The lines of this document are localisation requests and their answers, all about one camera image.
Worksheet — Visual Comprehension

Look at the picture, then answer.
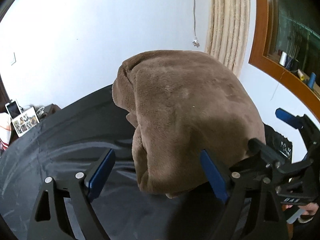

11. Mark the person's right hand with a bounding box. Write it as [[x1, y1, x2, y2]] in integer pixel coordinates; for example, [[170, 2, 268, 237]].
[[285, 203, 319, 224]]

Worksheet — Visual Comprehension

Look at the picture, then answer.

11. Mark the wooden window frame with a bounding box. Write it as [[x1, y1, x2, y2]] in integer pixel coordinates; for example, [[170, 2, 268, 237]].
[[249, 0, 319, 118]]

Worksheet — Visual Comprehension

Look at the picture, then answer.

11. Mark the beige curtain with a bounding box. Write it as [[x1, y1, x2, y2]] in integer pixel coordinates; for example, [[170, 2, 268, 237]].
[[204, 0, 250, 77]]

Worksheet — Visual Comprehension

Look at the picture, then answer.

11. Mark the white hanging cable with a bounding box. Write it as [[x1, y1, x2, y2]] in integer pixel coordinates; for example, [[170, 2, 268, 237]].
[[191, 0, 201, 48]]

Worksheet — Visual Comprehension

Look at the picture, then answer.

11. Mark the brown fleece sweater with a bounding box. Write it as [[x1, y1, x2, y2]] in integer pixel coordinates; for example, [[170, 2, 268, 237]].
[[112, 50, 265, 198]]

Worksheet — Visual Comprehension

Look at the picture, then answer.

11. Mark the photo collage frame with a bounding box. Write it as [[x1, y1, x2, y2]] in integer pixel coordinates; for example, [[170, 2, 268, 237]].
[[12, 107, 40, 138]]

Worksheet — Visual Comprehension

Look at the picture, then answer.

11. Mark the white tablet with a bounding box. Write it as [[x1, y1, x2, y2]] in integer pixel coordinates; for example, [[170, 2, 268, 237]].
[[5, 100, 21, 119]]

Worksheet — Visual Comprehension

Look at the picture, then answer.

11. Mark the black storage bag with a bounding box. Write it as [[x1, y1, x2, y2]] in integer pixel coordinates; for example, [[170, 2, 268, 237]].
[[0, 84, 293, 240]]

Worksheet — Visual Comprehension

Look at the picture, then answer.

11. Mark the pink patterned pillow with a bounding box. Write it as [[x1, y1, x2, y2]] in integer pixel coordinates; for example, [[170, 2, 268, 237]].
[[0, 113, 11, 151]]

